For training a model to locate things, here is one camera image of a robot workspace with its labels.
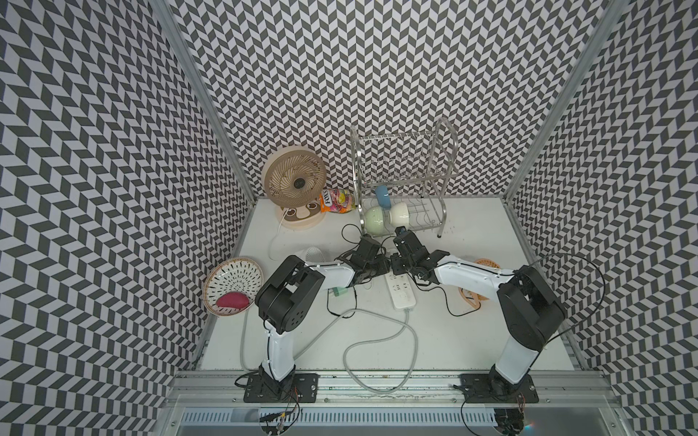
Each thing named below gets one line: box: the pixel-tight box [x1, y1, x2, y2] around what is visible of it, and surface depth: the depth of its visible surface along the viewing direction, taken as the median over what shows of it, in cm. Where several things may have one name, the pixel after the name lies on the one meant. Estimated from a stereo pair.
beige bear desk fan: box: [261, 145, 328, 230], surface depth 99 cm
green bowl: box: [364, 205, 385, 236], surface depth 97 cm
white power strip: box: [384, 271, 417, 309], surface depth 91 cm
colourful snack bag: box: [319, 188, 357, 214], surface depth 114 cm
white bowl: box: [389, 201, 410, 228], surface depth 98 cm
